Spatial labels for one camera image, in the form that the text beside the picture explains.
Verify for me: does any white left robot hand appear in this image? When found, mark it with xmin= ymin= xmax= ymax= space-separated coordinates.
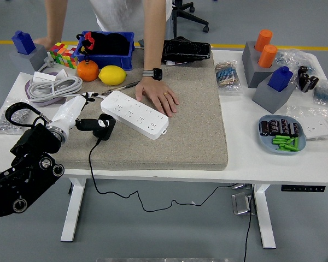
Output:
xmin=49 ymin=92 xmax=110 ymax=132

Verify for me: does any person's right hand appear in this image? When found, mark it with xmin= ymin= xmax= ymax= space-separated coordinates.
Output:
xmin=34 ymin=37 xmax=58 ymax=51

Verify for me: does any person's left hand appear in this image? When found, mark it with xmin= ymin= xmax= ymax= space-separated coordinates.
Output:
xmin=135 ymin=78 xmax=180 ymax=118

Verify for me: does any white power strip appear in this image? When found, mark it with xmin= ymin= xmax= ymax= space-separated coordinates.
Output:
xmin=100 ymin=90 xmax=169 ymax=140

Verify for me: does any black plug with cord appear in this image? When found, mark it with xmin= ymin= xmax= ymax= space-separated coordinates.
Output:
xmin=87 ymin=114 xmax=238 ymax=212

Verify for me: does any black smartwatch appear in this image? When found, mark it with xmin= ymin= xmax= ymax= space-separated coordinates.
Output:
xmin=142 ymin=67 xmax=163 ymax=81

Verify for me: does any blue bottle-shaped block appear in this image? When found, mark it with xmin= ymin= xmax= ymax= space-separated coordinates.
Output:
xmin=267 ymin=65 xmax=294 ymax=92
xmin=10 ymin=30 xmax=36 ymax=55

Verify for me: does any colourful cube puzzle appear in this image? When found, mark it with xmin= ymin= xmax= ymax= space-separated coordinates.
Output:
xmin=48 ymin=41 xmax=79 ymax=69

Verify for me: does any purple pad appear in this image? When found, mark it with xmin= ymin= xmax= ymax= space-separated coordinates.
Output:
xmin=24 ymin=71 xmax=66 ymax=106

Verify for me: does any black pen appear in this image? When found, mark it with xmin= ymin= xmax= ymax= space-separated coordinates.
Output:
xmin=101 ymin=81 xmax=140 ymax=96

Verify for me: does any small white box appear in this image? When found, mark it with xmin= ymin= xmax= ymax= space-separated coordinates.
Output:
xmin=32 ymin=71 xmax=57 ymax=82

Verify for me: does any white paper label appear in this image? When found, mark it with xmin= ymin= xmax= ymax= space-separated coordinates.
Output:
xmin=165 ymin=59 xmax=191 ymax=66

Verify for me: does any white card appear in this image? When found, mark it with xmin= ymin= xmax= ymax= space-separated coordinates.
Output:
xmin=54 ymin=68 xmax=69 ymax=81

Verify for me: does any orange fruit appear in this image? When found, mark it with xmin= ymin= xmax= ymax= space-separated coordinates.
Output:
xmin=76 ymin=59 xmax=99 ymax=82

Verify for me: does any grey-brown mat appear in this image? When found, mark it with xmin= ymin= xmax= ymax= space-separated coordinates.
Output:
xmin=49 ymin=49 xmax=229 ymax=171

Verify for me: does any yellow lemon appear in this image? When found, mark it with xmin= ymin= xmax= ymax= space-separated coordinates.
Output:
xmin=98 ymin=65 xmax=127 ymax=86

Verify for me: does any black plastic tray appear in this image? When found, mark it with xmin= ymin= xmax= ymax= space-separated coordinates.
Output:
xmin=161 ymin=39 xmax=212 ymax=62

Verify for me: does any blue plastic bin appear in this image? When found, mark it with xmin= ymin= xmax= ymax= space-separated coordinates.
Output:
xmin=73 ymin=31 xmax=136 ymax=71

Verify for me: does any bag of silver screws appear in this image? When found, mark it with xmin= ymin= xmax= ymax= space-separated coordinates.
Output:
xmin=0 ymin=98 xmax=33 ymax=136

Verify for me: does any black office chair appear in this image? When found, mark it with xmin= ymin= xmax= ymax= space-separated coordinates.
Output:
xmin=171 ymin=0 xmax=210 ymax=41

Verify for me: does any white table leg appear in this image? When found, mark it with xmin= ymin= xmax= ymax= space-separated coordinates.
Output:
xmin=253 ymin=184 xmax=277 ymax=249
xmin=60 ymin=177 xmax=87 ymax=242

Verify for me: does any grey two-hole block holder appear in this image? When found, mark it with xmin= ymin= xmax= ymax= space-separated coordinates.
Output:
xmin=241 ymin=40 xmax=284 ymax=88

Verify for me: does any orange cylinder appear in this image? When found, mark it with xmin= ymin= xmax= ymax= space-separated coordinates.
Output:
xmin=257 ymin=44 xmax=278 ymax=69
xmin=254 ymin=29 xmax=273 ymax=52

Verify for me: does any blue-grey plate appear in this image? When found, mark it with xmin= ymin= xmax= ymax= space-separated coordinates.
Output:
xmin=258 ymin=114 xmax=307 ymax=156

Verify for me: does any silver metal pedal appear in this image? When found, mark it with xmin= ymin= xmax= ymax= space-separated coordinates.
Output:
xmin=231 ymin=192 xmax=255 ymax=216

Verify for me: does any clear plastic bag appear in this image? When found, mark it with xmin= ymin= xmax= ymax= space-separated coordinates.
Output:
xmin=274 ymin=49 xmax=318 ymax=82

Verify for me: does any clear socket bag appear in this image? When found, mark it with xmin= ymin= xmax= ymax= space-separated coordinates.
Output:
xmin=285 ymin=105 xmax=328 ymax=142

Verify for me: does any bag of blue resistors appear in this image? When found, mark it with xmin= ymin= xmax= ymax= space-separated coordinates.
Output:
xmin=313 ymin=80 xmax=328 ymax=107

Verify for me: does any black table control panel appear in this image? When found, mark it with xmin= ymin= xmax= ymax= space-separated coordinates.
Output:
xmin=280 ymin=184 xmax=326 ymax=193

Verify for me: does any grey-white coiled power cord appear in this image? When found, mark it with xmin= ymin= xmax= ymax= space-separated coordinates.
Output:
xmin=26 ymin=56 xmax=106 ymax=104

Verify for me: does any black pouch with red strap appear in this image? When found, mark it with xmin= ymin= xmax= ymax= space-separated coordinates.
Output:
xmin=75 ymin=31 xmax=132 ymax=62

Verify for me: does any black floor cable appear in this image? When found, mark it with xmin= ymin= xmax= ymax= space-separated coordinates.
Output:
xmin=243 ymin=184 xmax=256 ymax=262

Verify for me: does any white wall socket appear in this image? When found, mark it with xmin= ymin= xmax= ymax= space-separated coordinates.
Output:
xmin=303 ymin=117 xmax=328 ymax=141

